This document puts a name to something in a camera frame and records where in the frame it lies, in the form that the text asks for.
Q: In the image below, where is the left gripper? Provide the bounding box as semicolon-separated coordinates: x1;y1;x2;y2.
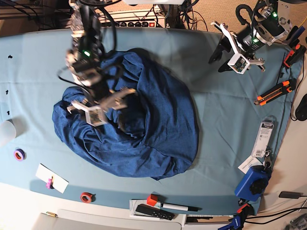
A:
208;21;266;72

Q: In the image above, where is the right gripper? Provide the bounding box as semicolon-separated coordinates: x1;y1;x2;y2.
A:
67;87;137;113

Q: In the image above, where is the blue t-shirt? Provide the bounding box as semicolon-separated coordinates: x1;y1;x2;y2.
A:
52;49;199;180

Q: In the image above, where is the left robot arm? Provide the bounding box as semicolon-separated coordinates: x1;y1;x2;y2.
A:
209;0;293;74

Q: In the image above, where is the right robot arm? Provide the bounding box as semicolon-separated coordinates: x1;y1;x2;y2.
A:
56;0;136;113

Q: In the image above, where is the light blue table cloth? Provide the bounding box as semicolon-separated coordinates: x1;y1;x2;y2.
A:
0;27;294;215

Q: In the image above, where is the blue black clamp top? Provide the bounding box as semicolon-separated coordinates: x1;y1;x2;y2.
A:
282;26;305;47

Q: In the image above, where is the orange black clamp right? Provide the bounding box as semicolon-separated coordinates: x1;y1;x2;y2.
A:
283;44;307;69

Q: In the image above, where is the orange black utility knife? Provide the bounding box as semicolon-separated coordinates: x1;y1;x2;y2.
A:
254;79;296;106

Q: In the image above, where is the blister pack with tool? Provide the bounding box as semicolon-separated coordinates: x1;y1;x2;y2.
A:
251;117;274;158

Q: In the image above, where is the black computer mouse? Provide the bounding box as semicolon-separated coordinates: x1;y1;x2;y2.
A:
295;94;307;121

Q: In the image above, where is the white card with pink clip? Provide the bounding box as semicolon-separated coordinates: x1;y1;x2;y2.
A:
35;164;69;194

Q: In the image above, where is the translucent plastic cup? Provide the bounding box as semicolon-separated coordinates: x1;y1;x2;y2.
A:
0;120;16;147

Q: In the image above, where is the purple tape roll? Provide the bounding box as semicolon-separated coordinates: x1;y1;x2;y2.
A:
14;149;26;161

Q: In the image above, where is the red tape roll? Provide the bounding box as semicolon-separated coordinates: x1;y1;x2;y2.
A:
80;192;95;203

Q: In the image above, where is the white paper card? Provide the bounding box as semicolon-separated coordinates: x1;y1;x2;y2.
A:
238;156;262;174

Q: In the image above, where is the red cube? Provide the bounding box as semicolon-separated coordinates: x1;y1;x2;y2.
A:
146;194;158;207

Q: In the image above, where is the black remote control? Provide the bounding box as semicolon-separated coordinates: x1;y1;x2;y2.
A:
136;204;175;220

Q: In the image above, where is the white black marker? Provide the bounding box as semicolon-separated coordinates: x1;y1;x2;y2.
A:
161;203;199;212

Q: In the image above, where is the blue box with black knob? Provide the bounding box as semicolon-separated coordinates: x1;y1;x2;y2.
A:
235;166;272;202

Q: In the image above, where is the orange clamp bottom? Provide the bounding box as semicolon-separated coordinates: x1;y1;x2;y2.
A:
236;203;250;214

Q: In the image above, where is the black small device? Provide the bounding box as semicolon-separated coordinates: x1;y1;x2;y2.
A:
279;191;301;199

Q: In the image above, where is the blue clamp bottom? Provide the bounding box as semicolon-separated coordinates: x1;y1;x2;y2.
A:
218;215;242;230

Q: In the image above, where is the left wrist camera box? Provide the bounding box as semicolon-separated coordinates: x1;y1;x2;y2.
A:
227;53;250;74

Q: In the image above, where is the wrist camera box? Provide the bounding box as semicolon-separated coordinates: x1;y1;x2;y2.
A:
85;106;108;127
227;53;250;74

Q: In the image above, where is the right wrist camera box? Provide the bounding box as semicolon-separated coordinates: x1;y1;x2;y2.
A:
85;106;108;127

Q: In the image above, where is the power strip with red switch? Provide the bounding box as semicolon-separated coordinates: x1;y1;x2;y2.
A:
109;5;169;28

